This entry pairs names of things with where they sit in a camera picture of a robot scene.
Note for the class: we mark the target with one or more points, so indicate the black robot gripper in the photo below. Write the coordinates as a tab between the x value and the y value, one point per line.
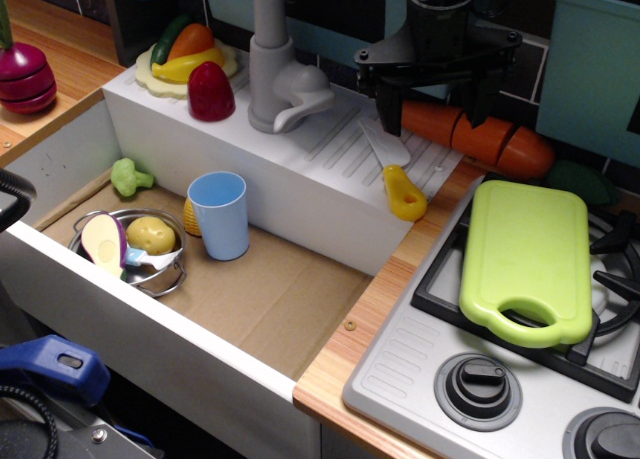
479	57

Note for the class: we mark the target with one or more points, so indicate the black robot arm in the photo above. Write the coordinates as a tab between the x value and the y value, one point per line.
449	14

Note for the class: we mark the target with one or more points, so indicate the green plastic cutting board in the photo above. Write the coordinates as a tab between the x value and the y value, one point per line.
526	269

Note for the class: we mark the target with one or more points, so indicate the orange toy carrot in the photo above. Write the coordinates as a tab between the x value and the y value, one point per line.
515	151

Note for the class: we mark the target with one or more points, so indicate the teal plastic bin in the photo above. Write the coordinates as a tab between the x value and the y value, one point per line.
590	92

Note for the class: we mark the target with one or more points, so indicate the grey toy faucet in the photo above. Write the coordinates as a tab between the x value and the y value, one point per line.
283	91

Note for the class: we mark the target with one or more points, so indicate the dark green toy vegetable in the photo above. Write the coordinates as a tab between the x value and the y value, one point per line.
585	182

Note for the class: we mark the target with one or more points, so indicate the red toy pepper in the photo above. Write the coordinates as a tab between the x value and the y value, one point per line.
209	93

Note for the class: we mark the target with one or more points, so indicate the light blue plastic cup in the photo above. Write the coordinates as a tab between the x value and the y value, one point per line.
219	203

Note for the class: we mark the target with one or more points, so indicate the orange toy pepper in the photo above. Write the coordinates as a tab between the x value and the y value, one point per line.
193	39

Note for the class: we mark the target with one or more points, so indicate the yellow toy banana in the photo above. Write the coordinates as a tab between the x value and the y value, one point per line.
179	70

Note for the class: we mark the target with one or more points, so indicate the black stove grate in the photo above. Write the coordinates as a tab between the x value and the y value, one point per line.
608	359

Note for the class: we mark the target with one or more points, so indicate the yellow toy corn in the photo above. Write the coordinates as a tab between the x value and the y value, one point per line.
190	222

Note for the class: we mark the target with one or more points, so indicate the green toy cucumber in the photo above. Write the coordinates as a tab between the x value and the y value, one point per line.
162	48

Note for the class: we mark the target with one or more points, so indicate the white toy sink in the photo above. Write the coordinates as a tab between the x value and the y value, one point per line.
226	348

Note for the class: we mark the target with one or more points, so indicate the cream toy plate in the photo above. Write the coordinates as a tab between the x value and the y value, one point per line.
163	88

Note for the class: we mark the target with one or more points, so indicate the grey toy stove top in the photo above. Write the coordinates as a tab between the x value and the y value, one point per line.
393	385

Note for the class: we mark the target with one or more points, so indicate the black stove knob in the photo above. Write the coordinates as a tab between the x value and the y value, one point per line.
478	392
602	433

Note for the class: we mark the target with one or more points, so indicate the yellow toy potato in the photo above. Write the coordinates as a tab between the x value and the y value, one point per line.
151	234

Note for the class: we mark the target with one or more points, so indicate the green toy broccoli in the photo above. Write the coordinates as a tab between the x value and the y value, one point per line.
126	179

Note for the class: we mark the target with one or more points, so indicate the blue white toy spatula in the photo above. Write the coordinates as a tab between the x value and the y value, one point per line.
139	257

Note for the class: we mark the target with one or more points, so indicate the small metal pot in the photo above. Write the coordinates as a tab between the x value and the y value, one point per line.
146	278

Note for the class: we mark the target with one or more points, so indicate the toy eggplant half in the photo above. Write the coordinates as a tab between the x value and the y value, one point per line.
104	241

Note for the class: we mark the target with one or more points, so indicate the purple toy onion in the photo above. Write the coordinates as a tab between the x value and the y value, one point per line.
28	85

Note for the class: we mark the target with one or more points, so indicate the blue clamp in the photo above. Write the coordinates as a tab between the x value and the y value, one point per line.
57	367

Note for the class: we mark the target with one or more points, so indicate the toy knife yellow handle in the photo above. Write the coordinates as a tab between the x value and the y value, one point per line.
405	200

